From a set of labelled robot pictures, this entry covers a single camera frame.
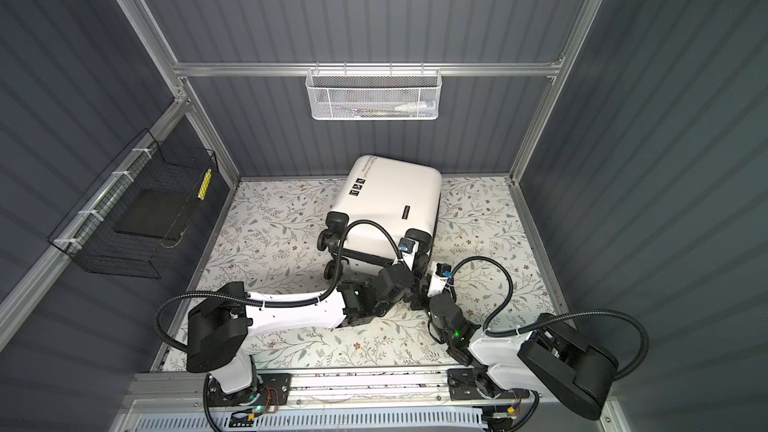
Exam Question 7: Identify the white hard-shell suitcase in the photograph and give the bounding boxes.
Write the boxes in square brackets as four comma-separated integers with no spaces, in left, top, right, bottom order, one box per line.
[317,155,442,276]

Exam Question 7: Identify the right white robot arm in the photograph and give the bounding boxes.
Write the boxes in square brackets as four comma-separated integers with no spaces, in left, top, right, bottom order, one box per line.
[429,293,619,420]

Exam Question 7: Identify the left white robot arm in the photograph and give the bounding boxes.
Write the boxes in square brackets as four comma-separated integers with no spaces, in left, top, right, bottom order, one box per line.
[186,263,416,395]

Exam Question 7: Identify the toothpaste tube in basket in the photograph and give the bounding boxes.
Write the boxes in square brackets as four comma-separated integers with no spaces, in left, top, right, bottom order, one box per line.
[394,100,437,114]

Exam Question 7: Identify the yellow tag on basket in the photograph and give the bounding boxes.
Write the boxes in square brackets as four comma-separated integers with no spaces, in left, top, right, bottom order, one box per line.
[197,168,213,201]

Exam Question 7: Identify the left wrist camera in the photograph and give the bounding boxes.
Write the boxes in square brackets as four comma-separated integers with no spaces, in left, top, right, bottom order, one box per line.
[396,237,419,272]

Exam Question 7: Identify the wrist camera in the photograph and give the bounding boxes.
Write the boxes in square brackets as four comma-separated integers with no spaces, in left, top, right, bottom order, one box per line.
[396,237,419,272]
[426,262,453,298]

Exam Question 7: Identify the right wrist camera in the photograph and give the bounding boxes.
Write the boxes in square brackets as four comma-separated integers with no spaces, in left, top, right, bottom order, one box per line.
[426,262,453,298]

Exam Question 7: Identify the right black corrugated cable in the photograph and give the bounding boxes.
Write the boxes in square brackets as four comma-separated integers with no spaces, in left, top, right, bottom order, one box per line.
[446,256,650,382]

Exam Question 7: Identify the black corrugated cable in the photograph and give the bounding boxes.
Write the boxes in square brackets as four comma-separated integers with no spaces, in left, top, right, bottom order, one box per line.
[446,256,650,382]
[152,218,403,432]

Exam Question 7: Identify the left black corrugated cable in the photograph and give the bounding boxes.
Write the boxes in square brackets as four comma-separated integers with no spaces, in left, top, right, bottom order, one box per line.
[152,218,403,432]

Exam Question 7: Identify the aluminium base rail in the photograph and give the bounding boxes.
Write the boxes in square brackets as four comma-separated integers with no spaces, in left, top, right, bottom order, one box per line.
[119,361,613,409]

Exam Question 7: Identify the white wire mesh basket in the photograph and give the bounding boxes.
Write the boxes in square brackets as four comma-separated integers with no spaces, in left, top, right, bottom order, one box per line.
[305,71,443,121]

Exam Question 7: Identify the black wire mesh basket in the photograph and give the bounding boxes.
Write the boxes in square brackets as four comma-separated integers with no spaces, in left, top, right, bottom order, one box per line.
[48,132,218,279]

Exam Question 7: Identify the white vented cable duct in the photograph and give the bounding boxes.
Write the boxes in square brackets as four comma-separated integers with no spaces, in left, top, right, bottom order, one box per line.
[134,407,487,432]

